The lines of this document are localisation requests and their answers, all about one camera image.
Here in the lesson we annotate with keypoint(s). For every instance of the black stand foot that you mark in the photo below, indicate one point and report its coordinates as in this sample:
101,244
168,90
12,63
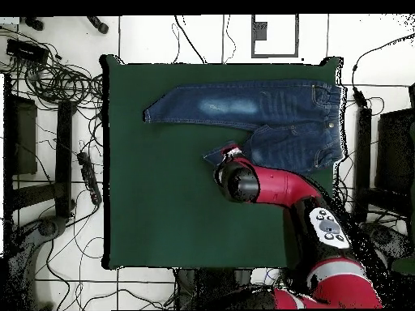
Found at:
34,23
97,24

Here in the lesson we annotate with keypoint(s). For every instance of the blue denim jeans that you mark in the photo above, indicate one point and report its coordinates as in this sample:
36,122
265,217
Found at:
275,107

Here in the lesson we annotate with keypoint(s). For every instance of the dark green table cloth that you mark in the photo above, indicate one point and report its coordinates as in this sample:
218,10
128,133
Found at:
162,210

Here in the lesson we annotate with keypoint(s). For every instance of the black power adapter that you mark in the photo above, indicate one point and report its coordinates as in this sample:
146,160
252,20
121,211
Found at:
360,97

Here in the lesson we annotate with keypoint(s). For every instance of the black frame stand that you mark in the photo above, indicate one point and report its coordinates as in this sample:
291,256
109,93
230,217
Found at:
64,155

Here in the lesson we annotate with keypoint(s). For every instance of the black electronics box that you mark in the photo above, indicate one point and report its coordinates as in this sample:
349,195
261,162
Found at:
26,50

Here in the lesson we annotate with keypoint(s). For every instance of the grey square frame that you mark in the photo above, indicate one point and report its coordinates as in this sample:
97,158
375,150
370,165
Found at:
259,30

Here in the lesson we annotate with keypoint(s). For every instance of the black metal column stand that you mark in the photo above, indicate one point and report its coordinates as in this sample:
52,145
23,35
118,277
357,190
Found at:
207,282

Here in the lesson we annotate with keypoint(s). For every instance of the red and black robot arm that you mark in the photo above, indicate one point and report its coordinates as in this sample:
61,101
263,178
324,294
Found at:
285,188

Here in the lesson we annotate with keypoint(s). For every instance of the black power strip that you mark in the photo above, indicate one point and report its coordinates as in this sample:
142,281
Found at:
89,176

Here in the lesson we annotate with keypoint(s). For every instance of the black cabinet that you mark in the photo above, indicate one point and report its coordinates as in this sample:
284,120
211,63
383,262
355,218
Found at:
395,145

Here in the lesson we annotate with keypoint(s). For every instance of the black upright bar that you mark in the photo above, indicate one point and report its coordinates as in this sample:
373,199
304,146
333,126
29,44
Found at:
363,145

